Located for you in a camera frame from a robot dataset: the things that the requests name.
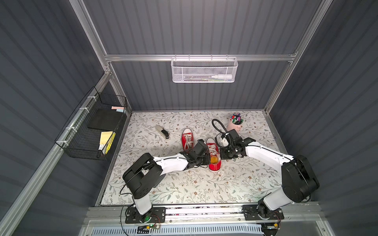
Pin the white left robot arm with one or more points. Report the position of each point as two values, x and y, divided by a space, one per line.
148 171

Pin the white marker in basket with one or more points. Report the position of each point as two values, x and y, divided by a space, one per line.
222 77

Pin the pink pen cup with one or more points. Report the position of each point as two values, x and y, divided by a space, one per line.
232 126

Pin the red sneaker one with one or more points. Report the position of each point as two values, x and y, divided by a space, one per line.
214 151
187 139

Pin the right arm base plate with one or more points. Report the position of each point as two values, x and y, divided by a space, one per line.
260 212

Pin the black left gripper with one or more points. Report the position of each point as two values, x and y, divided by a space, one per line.
206 156

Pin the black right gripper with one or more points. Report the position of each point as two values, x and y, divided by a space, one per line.
224 151

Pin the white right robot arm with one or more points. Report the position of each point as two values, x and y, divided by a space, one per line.
298 180

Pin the black wire wall basket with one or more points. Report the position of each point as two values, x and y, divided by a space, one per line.
77 140

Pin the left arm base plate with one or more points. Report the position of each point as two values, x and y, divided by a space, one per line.
155 215

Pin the yellow sticky note pad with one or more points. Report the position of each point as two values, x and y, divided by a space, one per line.
106 141

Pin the beige and black stapler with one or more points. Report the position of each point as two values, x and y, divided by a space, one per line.
162 131

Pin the coloured markers in cup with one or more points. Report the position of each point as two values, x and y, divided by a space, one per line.
236 119

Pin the yellow insole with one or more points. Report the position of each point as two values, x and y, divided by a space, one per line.
214 160

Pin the white wire mesh basket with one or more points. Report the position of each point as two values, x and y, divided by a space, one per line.
200 69

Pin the black notebook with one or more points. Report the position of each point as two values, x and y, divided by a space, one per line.
105 120

